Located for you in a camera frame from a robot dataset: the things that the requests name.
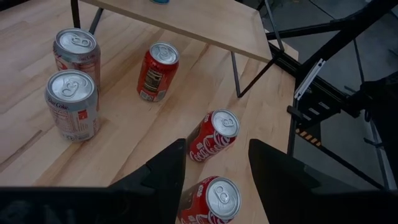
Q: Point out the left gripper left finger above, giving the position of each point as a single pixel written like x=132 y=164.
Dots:
x=161 y=186

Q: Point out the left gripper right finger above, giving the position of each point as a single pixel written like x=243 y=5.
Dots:
x=289 y=193

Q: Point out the red can black Coca-Cola script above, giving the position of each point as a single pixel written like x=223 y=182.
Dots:
x=157 y=74

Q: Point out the silver Diet Coke can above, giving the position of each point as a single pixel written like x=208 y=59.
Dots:
x=77 y=53
x=73 y=109

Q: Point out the blue silver energy drink can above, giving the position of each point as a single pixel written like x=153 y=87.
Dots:
x=160 y=1

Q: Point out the wooden shelf with black legs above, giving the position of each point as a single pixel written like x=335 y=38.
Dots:
x=202 y=25

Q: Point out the black hazard-striped platform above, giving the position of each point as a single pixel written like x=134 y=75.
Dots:
x=308 y=137

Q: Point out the black frame clamp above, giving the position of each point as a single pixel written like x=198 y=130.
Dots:
x=293 y=112

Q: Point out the black metal table frame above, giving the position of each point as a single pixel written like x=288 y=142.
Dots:
x=314 y=105

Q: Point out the silver aluminium rail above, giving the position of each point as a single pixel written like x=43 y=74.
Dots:
x=309 y=79

